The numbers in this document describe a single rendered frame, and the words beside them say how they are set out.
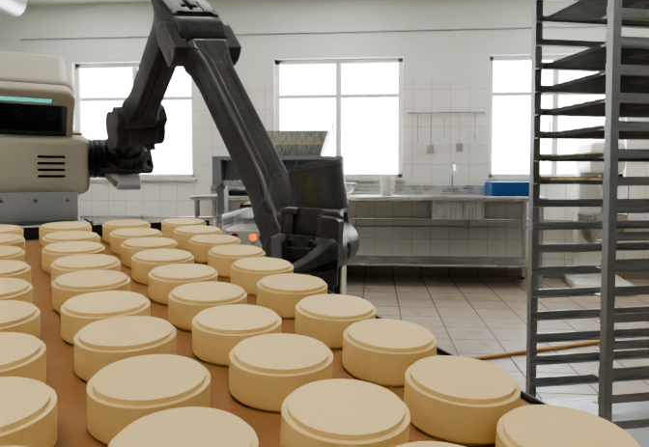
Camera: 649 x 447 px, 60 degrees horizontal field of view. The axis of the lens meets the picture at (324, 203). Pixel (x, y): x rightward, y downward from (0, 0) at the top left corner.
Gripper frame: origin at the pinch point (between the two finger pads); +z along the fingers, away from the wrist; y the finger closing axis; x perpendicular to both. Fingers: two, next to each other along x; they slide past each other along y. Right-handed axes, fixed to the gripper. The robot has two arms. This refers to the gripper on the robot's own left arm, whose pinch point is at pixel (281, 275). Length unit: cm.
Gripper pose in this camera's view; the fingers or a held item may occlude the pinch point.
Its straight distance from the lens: 50.1
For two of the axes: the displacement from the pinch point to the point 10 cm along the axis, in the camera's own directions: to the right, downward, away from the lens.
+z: -2.7, 0.9, -9.6
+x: -9.6, -0.6, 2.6
